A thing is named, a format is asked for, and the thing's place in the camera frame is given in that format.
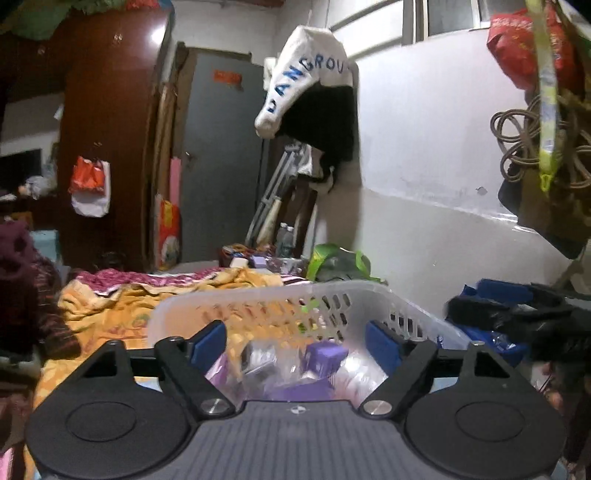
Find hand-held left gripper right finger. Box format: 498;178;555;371
360;320;509;421

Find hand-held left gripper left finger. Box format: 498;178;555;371
85;320;235;422

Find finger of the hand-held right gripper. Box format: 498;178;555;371
475;278;573;306
444;295;555;334

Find pile of soap boxes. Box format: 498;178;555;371
205;340;389;402

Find clear plastic basket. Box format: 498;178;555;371
148;281;472;403

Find blue shopping bag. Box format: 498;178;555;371
455;281;533;366

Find dark hanging bag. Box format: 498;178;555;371
497;178;591;260

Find green bag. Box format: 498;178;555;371
306;243;385;285

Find yellow floral bedsheet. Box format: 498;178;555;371
33;267;303;395

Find brown hanging bag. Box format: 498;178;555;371
516;88;591;246

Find red and yellow bag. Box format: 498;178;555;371
157;198;182;269

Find clear plastic bottle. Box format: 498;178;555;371
276;223;297;258

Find pink board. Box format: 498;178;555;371
169;157;181;209

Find metal crutches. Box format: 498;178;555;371
245;142;315;246

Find yellow-green packet strip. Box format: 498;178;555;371
525;0;563;195

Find black and white garment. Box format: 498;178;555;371
308;147;336;193

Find grey metal door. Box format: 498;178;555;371
181;47;272;265

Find pile of dark clothes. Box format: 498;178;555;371
0;249;79;398

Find orange and white plastic bag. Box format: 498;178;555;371
68;155;112;218

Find maroon blanket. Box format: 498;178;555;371
0;220;40;278

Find black hanging garment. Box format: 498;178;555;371
279;85;359;163

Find brown wooden wardrobe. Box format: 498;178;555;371
0;8;172;274

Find red plastic bag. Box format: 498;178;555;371
486;10;579;92

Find dark screen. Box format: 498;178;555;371
0;148;43;195

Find white hooded sweatshirt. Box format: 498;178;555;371
255;25;359;139

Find green cloth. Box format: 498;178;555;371
8;0;131;41

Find coiled rope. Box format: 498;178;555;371
490;95;591;186

